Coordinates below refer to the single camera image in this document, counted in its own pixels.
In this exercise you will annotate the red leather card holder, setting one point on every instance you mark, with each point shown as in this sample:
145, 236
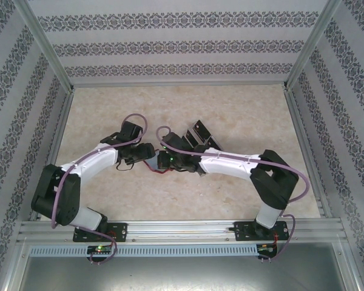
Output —
153, 163

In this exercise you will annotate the black credit card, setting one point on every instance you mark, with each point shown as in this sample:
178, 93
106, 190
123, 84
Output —
201, 129
192, 139
213, 145

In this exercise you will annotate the clear acrylic card stand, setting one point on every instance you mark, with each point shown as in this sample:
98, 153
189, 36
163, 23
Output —
210, 140

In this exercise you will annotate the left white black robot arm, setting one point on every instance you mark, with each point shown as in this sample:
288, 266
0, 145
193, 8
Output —
91, 160

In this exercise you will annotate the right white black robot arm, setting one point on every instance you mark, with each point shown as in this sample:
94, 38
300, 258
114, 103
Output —
230, 166

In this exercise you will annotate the grey metal sheet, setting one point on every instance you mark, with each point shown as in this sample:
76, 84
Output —
182, 276

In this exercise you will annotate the wide aluminium mounting rail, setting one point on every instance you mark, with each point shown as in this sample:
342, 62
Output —
179, 230

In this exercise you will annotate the aluminium table side rail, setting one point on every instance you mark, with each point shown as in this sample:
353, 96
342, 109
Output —
61, 127
301, 127

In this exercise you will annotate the thin aluminium frame rail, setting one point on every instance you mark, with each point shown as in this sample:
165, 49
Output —
179, 85

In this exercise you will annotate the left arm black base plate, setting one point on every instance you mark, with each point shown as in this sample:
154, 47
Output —
121, 232

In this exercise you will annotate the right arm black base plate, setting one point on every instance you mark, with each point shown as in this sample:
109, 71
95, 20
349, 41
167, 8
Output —
241, 232

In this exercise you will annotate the aluminium frame post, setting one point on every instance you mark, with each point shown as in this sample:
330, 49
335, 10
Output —
48, 48
310, 45

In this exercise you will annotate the aluminium frame leg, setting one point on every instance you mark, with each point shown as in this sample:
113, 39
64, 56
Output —
350, 266
13, 266

